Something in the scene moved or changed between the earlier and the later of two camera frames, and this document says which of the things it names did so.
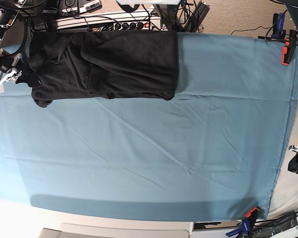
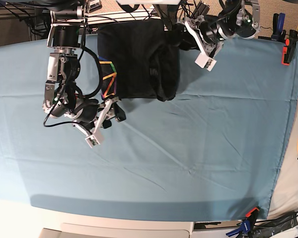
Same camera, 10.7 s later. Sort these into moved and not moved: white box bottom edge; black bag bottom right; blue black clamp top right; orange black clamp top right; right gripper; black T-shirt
Moved: right gripper; black T-shirt
Not moved: black bag bottom right; white box bottom edge; orange black clamp top right; blue black clamp top right
